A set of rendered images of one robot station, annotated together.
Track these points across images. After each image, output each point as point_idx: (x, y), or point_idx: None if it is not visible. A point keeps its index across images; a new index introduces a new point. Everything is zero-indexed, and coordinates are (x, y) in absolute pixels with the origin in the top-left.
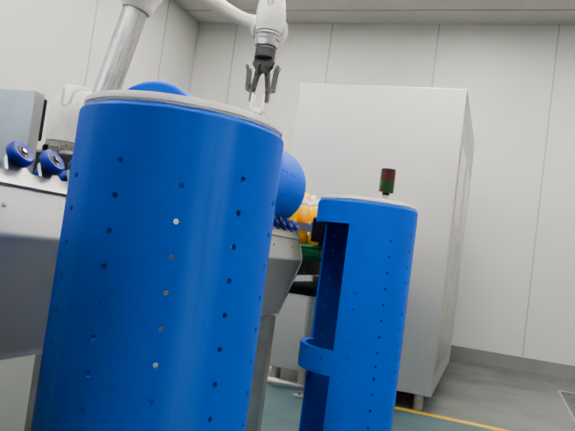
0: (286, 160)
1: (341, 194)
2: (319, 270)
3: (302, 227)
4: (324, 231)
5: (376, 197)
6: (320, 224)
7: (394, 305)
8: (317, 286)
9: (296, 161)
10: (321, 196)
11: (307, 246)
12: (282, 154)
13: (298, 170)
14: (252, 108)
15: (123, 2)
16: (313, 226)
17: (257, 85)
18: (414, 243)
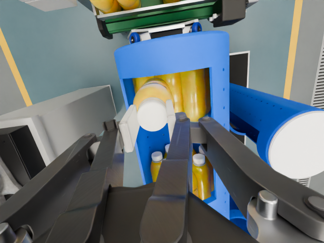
0: (228, 119)
1: (290, 177)
2: (243, 119)
3: (198, 3)
4: (257, 129)
5: (315, 174)
6: (229, 22)
7: None
8: (238, 116)
9: (222, 46)
10: (270, 164)
11: (205, 15)
12: (225, 123)
13: (229, 70)
14: (146, 129)
15: None
16: (220, 24)
17: (115, 144)
18: None
